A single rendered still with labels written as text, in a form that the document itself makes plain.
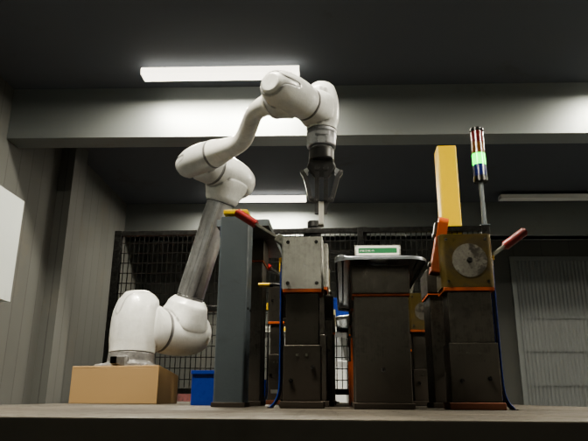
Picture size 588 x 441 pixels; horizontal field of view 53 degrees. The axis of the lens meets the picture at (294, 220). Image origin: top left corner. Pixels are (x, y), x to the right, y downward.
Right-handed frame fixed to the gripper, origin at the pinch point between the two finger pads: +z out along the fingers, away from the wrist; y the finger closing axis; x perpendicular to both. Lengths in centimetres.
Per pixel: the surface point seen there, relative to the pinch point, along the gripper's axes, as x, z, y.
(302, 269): -38.4, 24.0, -3.7
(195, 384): -2, 48, -33
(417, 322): 26.1, 27.7, 30.4
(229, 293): -28.0, 27.7, -20.9
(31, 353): 356, 21, -257
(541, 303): 682, -75, 302
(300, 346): -38, 40, -4
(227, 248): -27.9, 17.0, -21.9
